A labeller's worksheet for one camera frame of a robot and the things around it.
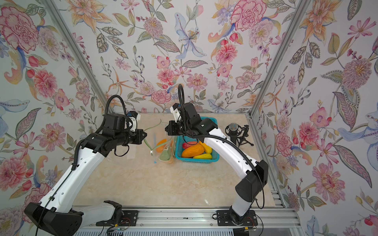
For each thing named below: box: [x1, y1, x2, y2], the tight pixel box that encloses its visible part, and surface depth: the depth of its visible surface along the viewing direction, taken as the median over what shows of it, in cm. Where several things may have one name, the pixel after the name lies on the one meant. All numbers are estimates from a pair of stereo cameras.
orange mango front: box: [181, 143, 205, 158], surface depth 95 cm
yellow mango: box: [192, 141, 213, 160], surface depth 95 cm
